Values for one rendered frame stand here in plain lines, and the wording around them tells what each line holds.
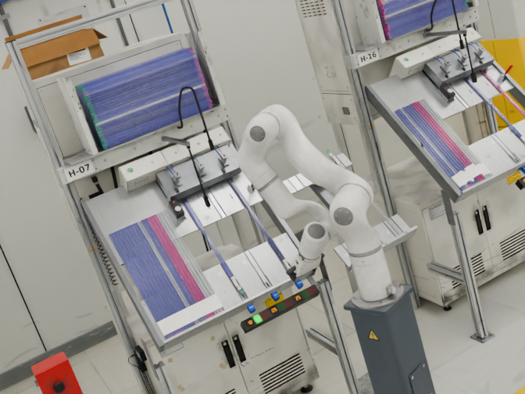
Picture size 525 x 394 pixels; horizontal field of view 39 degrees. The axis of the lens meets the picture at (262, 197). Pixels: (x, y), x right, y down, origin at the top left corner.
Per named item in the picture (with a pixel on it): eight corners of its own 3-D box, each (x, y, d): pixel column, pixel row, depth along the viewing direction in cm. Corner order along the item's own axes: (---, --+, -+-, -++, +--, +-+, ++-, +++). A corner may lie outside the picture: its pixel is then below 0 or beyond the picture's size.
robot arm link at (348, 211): (385, 239, 259) (369, 177, 252) (373, 263, 243) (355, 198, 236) (352, 243, 264) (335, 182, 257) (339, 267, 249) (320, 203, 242)
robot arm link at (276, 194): (282, 167, 270) (333, 231, 272) (253, 192, 262) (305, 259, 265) (294, 160, 262) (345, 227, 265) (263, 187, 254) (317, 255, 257)
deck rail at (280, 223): (314, 274, 300) (316, 267, 295) (310, 277, 300) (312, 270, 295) (228, 148, 330) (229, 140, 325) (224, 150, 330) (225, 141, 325)
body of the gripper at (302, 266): (303, 266, 266) (298, 279, 276) (326, 254, 270) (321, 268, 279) (292, 249, 269) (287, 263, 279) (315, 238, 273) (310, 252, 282)
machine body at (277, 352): (323, 388, 344) (287, 270, 326) (191, 464, 319) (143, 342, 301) (262, 343, 402) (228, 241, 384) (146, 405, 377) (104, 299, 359)
